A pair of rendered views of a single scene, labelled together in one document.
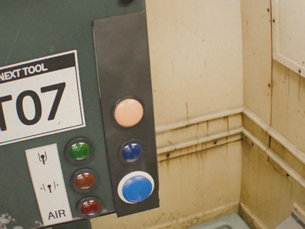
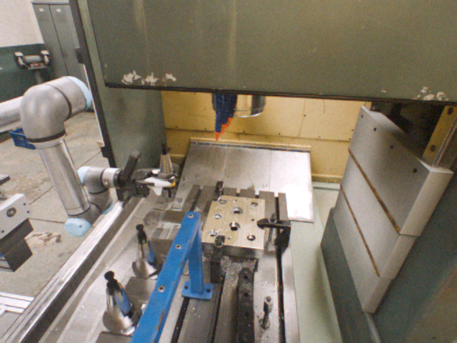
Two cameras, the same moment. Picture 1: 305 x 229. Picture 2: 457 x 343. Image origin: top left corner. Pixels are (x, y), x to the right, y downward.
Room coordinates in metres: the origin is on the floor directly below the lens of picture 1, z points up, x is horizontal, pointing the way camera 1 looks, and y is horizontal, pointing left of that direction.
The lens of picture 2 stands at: (0.81, -0.32, 1.67)
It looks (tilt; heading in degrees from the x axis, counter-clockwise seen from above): 31 degrees down; 116
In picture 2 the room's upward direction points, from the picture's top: 1 degrees clockwise
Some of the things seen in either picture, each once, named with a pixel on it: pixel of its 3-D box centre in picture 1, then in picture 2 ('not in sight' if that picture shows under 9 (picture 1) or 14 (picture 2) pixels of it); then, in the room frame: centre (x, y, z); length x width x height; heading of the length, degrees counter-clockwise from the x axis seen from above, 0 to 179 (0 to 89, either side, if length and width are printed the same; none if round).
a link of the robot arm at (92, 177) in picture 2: not in sight; (94, 177); (0.00, 0.20, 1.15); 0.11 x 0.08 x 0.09; 18
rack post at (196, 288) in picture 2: not in sight; (195, 260); (0.49, 0.11, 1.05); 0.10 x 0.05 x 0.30; 18
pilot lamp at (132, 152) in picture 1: (132, 152); not in sight; (0.40, 0.02, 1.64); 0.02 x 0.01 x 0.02; 108
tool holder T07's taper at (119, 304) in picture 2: not in sight; (117, 301); (0.53, -0.16, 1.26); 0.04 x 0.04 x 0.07
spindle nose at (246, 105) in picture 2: not in sight; (239, 88); (0.51, 0.36, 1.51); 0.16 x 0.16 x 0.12
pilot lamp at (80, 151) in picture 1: (79, 151); not in sight; (0.39, 0.06, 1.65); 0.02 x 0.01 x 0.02; 108
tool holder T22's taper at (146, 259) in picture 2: not in sight; (145, 251); (0.49, -0.06, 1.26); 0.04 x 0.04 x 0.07
